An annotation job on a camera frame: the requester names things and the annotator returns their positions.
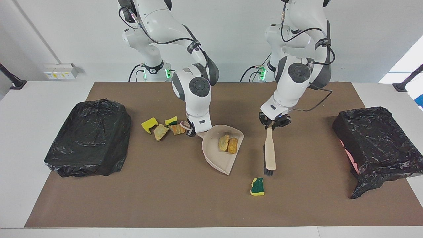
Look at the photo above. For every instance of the brown table mat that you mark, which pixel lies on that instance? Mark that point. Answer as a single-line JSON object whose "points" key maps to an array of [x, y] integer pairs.
{"points": [[132, 205]]}

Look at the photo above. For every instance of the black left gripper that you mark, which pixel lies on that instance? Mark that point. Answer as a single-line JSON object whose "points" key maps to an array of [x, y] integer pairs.
{"points": [[276, 121]]}

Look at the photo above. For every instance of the notched yellow sponge piece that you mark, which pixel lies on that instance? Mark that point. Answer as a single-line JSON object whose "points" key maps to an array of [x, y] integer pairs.
{"points": [[148, 125]]}

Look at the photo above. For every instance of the large yellow green sponge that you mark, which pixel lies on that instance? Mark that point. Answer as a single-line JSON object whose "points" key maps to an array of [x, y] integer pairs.
{"points": [[257, 186]]}

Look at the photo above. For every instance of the white wall socket box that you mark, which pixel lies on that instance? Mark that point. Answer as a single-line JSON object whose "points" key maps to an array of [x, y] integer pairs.
{"points": [[59, 71]]}

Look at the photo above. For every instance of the black bag lined pink bin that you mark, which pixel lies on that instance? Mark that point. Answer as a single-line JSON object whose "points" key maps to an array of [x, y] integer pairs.
{"points": [[380, 138]]}

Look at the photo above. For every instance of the blue plastic object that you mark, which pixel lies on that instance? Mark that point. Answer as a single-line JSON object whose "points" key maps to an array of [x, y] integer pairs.
{"points": [[420, 100]]}

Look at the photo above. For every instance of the brown fried nugget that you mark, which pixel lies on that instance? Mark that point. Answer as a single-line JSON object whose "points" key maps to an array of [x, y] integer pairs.
{"points": [[233, 146]]}

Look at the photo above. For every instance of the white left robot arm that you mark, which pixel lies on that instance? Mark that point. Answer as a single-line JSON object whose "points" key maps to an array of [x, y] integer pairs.
{"points": [[294, 89]]}

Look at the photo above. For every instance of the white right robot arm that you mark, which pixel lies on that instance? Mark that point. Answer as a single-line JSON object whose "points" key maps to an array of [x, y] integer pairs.
{"points": [[198, 99]]}

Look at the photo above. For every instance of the beige plastic dustpan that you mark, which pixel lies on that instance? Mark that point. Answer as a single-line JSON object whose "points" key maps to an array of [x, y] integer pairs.
{"points": [[218, 160]]}

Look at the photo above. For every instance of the small yellow green sponge piece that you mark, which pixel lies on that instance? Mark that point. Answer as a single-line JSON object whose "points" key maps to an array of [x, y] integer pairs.
{"points": [[171, 120]]}

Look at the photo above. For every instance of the black clamp stand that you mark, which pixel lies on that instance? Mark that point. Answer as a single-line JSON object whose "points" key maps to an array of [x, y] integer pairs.
{"points": [[15, 82], [403, 85]]}

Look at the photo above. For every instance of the beige hand brush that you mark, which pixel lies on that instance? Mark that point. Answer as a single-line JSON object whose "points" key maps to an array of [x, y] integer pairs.
{"points": [[270, 152]]}

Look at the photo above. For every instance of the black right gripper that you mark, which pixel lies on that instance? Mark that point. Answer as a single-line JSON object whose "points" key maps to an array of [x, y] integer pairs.
{"points": [[191, 127]]}

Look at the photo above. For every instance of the pale bread piece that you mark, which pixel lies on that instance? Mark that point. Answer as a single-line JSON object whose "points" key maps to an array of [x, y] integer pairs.
{"points": [[161, 132]]}

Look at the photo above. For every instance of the pale striped bread chunk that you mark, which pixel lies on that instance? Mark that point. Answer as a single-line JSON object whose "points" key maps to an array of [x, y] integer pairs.
{"points": [[223, 142]]}

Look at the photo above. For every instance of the orange toasted bread piece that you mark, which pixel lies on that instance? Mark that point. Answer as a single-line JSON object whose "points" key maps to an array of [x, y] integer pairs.
{"points": [[175, 129]]}

